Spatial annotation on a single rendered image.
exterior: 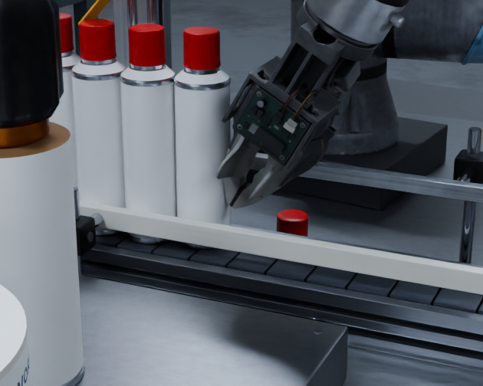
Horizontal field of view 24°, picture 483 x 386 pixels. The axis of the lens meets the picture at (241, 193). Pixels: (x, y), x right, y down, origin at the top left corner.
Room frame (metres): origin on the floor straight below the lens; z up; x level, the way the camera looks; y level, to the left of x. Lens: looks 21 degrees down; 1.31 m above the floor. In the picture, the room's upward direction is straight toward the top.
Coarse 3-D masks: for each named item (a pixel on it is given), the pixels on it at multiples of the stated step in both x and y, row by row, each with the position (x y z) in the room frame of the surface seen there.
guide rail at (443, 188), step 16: (256, 160) 1.00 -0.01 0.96; (304, 176) 0.98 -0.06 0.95; (320, 176) 0.97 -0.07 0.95; (336, 176) 0.96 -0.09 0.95; (352, 176) 0.96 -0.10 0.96; (368, 176) 0.95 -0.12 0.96; (384, 176) 0.95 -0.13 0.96; (400, 176) 0.94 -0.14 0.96; (416, 176) 0.94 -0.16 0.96; (416, 192) 0.93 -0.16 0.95; (432, 192) 0.93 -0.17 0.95; (448, 192) 0.92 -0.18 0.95; (464, 192) 0.92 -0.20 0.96; (480, 192) 0.91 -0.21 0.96
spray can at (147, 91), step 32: (160, 32) 0.99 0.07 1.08; (160, 64) 0.99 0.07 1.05; (128, 96) 0.98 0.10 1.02; (160, 96) 0.98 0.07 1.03; (128, 128) 0.98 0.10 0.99; (160, 128) 0.98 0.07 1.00; (128, 160) 0.98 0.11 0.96; (160, 160) 0.98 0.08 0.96; (128, 192) 0.99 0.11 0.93; (160, 192) 0.98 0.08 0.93
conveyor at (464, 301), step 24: (96, 240) 0.98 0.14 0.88; (120, 240) 0.99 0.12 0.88; (216, 264) 0.93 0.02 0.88; (240, 264) 0.93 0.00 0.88; (264, 264) 0.93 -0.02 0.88; (288, 264) 0.93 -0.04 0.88; (360, 288) 0.88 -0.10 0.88; (384, 288) 0.88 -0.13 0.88; (408, 288) 0.88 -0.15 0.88; (432, 288) 0.88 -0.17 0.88; (480, 312) 0.84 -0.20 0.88
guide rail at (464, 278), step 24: (120, 216) 0.97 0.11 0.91; (144, 216) 0.96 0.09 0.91; (168, 216) 0.96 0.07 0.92; (192, 240) 0.94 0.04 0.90; (216, 240) 0.93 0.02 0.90; (240, 240) 0.92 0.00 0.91; (264, 240) 0.91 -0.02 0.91; (288, 240) 0.90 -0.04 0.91; (312, 240) 0.90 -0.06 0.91; (312, 264) 0.90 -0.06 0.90; (336, 264) 0.89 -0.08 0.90; (360, 264) 0.88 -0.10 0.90; (384, 264) 0.87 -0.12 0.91; (408, 264) 0.86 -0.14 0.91; (432, 264) 0.85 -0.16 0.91; (456, 264) 0.85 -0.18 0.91; (456, 288) 0.84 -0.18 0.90; (480, 288) 0.84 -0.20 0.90
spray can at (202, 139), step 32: (192, 32) 0.98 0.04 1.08; (192, 64) 0.97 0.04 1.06; (192, 96) 0.96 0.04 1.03; (224, 96) 0.97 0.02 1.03; (192, 128) 0.96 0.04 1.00; (224, 128) 0.97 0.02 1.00; (192, 160) 0.96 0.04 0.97; (192, 192) 0.96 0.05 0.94; (224, 192) 0.97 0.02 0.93; (224, 224) 0.97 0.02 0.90
